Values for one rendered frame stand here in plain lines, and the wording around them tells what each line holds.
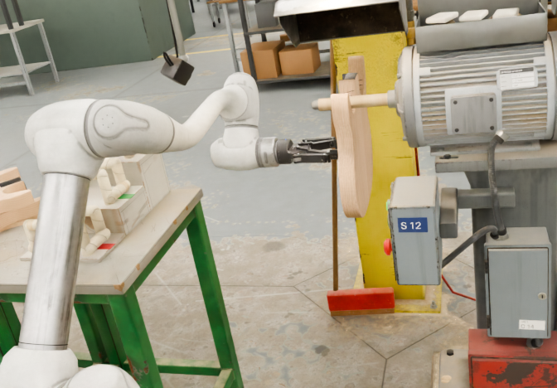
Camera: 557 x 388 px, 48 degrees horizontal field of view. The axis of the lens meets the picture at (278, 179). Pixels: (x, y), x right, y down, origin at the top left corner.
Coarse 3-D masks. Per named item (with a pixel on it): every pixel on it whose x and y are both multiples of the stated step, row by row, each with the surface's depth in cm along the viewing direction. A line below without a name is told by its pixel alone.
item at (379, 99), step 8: (352, 96) 162; (360, 96) 161; (368, 96) 160; (376, 96) 159; (384, 96) 159; (320, 104) 164; (328, 104) 163; (352, 104) 161; (360, 104) 161; (368, 104) 160; (376, 104) 160; (384, 104) 159
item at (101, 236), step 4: (100, 232) 180; (104, 232) 180; (108, 232) 181; (96, 236) 177; (100, 236) 178; (104, 236) 179; (108, 236) 181; (92, 240) 175; (96, 240) 176; (100, 240) 177; (104, 240) 180; (92, 244) 174; (96, 244) 176; (100, 244) 178; (88, 248) 173; (92, 248) 174; (96, 248) 176; (88, 252) 174; (92, 252) 175
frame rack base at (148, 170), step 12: (144, 156) 197; (156, 156) 203; (108, 168) 197; (132, 168) 194; (144, 168) 196; (156, 168) 203; (96, 180) 200; (132, 180) 196; (144, 180) 196; (156, 180) 203; (156, 192) 203; (168, 192) 210; (156, 204) 202
